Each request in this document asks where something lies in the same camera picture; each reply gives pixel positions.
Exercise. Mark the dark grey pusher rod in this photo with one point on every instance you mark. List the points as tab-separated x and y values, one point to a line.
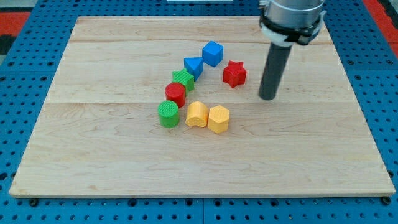
277	58

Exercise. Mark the red star block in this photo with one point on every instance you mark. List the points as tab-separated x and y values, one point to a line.
234	74

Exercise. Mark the blue cube block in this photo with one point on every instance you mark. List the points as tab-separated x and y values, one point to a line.
212	53

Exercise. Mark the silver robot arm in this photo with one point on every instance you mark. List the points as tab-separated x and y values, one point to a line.
285	23

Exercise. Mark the green star block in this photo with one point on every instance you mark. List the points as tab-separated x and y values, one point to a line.
185	78

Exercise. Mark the wooden board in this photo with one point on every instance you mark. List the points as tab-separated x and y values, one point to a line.
98	133

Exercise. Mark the yellow hexagon block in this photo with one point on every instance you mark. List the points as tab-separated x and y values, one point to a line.
218	119

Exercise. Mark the blue triangle block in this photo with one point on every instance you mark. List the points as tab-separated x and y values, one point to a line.
194	66

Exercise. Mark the yellow heart block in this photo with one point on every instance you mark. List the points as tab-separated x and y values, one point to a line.
197	114

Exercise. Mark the red cylinder block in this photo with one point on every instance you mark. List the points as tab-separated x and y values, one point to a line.
175	92

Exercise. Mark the green cylinder block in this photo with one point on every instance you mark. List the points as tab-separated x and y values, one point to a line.
168	114

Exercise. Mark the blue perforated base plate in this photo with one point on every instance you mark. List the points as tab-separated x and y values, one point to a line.
365	40

